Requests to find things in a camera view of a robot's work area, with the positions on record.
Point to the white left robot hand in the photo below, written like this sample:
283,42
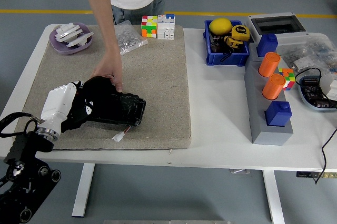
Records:
59,101

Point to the person's right hand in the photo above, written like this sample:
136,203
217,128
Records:
111,66

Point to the black glossy panel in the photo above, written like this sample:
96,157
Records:
130,109

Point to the person's right forearm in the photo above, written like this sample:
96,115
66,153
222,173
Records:
102,16

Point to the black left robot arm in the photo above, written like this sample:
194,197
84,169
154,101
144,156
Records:
23,179

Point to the clear bag of screws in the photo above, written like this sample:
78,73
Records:
129,40

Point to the long white plastic part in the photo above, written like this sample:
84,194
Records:
79,41

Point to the grey-brown mat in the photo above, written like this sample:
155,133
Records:
152,76

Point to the large colourful puzzle cube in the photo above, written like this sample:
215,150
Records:
149,26

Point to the purple tray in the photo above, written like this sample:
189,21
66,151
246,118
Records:
57,45

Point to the stacked white plastic parts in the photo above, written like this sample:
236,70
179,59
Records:
66,31

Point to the white circuit breaker block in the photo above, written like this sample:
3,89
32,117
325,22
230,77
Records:
166,28

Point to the white table leg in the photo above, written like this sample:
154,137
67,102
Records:
273,197
83,189

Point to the dark parts in bin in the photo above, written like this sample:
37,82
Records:
217,45

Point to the yellow ball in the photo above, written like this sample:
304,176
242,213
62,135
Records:
220,26

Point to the blue plastic bin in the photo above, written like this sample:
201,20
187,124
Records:
229,60

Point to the yellow floor tape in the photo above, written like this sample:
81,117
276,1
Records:
223,13

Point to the yellow black tool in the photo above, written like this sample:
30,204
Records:
233,43

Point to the yellow black tape measure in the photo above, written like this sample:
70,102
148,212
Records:
240,33

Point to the grey block holder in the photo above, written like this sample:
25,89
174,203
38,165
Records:
257,114

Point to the blue block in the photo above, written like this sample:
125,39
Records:
278,115
267,45

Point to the orange cylinder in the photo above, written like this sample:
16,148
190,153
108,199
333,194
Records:
269,65
273,87

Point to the small colourful puzzle cube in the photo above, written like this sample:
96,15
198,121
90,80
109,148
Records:
288,78

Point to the clear bag of small parts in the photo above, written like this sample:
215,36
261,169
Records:
311,53

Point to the blue-grey tray with electronics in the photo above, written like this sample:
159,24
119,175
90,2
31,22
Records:
313,95

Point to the white plastic module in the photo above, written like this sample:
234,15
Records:
329,85

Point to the black table control box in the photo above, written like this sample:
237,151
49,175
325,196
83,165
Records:
306,174

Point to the metal bracket under table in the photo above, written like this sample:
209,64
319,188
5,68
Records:
239,171

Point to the grey electrical enclosure box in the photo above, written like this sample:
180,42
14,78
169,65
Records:
285,38

